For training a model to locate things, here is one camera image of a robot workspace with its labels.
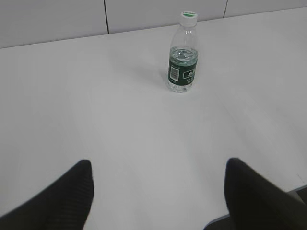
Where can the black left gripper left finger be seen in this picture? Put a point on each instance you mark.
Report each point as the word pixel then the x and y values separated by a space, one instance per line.
pixel 64 205

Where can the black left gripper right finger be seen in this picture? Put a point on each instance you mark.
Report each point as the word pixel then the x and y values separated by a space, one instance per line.
pixel 254 203

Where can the white green bottle cap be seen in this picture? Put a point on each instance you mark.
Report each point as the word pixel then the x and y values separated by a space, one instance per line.
pixel 188 19

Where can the clear cestbon water bottle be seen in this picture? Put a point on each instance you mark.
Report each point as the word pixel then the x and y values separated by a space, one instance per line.
pixel 183 58

